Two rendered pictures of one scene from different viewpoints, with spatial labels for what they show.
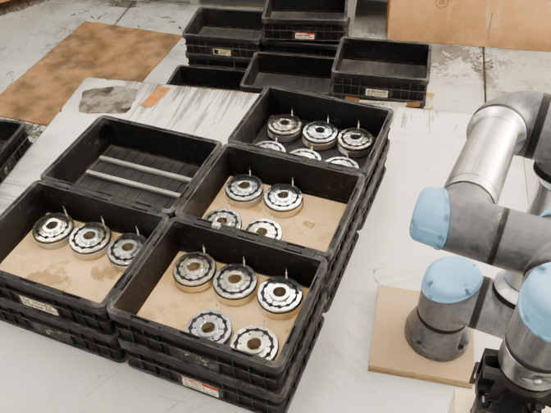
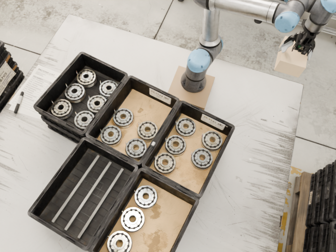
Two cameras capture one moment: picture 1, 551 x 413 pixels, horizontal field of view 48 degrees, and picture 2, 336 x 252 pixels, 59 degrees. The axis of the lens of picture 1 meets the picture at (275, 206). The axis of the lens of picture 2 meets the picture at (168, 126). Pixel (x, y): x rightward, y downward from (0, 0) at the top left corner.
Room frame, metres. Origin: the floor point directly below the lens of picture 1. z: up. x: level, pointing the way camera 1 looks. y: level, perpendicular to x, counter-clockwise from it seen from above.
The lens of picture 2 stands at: (0.96, 0.66, 2.19)
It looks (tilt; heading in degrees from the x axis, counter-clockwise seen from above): 64 degrees down; 268
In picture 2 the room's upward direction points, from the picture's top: 7 degrees clockwise
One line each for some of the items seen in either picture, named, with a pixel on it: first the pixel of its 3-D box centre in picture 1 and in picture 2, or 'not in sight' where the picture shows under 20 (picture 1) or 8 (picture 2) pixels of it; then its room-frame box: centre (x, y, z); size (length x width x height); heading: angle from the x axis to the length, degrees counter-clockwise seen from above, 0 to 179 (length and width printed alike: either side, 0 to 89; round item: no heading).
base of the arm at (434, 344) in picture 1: (440, 321); (194, 77); (0.82, -0.37, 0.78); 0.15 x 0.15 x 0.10
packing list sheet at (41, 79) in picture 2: not in sight; (38, 90); (1.71, -0.22, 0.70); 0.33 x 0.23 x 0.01; 76
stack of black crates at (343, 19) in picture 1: (306, 47); not in sight; (2.78, -0.19, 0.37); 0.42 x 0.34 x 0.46; 76
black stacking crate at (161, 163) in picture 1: (137, 177); (88, 192); (1.27, 0.37, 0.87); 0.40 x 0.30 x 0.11; 66
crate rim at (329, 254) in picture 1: (271, 197); (134, 117); (1.11, 0.01, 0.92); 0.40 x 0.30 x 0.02; 66
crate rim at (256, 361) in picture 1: (220, 287); (189, 146); (0.84, 0.13, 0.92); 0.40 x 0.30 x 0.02; 66
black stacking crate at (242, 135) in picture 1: (311, 142); (84, 96); (1.39, -0.11, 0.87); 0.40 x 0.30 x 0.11; 66
